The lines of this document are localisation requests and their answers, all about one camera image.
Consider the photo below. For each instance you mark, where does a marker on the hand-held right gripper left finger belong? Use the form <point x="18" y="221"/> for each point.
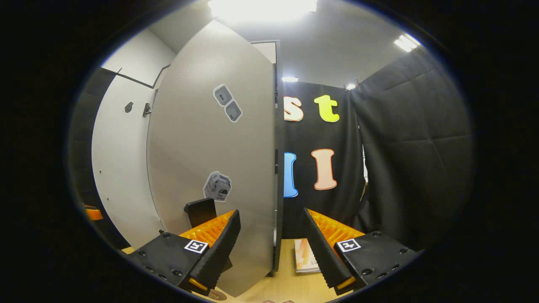
<point x="221" y="252"/>

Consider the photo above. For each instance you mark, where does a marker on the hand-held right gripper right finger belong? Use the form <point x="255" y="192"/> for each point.
<point x="322" y="252"/>

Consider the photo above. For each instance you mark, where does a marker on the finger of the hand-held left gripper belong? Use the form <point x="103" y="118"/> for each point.
<point x="93" y="213"/>

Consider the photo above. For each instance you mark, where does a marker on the brown round coaster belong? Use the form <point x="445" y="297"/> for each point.
<point x="218" y="295"/>

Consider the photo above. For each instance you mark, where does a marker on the white cabinet door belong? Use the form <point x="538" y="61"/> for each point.
<point x="210" y="139"/>
<point x="122" y="168"/>

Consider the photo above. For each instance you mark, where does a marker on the white grey cabinet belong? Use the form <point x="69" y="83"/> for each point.
<point x="278" y="126"/>

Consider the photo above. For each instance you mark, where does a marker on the white paperback booklet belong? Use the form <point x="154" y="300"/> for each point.
<point x="305" y="256"/>

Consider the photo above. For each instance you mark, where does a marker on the black backdrop cloth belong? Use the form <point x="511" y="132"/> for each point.
<point x="412" y="160"/>

